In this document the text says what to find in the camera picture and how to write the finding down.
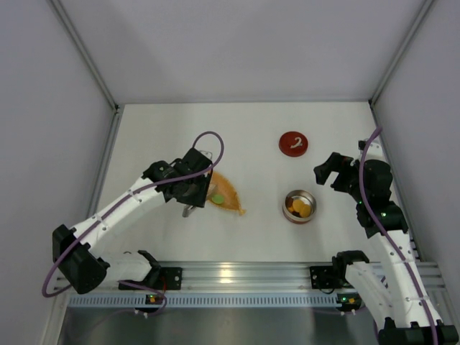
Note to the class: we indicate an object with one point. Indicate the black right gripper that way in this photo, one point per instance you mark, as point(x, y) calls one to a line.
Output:
point(342, 172)

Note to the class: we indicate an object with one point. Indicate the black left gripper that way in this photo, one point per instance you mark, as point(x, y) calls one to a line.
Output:
point(196, 190)

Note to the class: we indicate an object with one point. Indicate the green macaron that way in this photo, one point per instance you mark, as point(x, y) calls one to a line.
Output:
point(217, 199)

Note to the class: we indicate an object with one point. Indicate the tan round sandwich cookie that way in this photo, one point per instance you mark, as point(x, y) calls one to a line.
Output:
point(297, 205)

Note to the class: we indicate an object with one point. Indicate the red round lid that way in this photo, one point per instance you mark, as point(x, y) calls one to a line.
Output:
point(293, 144)

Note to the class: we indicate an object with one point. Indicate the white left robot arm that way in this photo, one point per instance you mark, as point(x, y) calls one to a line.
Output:
point(81, 252)

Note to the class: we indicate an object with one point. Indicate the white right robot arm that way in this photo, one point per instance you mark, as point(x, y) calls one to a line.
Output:
point(399, 304)

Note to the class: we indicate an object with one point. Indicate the round steel lunch box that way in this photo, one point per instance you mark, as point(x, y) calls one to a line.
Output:
point(305, 197)

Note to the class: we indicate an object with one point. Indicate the woven fish-shaped basket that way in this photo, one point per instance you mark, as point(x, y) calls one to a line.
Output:
point(221, 185)

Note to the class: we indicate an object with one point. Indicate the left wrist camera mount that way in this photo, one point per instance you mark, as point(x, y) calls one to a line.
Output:
point(206, 152)

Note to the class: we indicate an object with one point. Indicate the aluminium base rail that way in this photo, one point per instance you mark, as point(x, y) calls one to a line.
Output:
point(251, 277)

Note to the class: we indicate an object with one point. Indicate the slotted grey cable duct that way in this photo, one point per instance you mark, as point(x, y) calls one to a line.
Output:
point(216, 300)

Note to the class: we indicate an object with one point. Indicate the right aluminium frame post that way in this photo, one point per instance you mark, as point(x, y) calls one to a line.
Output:
point(415, 25)

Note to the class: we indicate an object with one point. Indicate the grey aluminium frame post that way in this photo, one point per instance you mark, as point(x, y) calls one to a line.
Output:
point(70, 29)

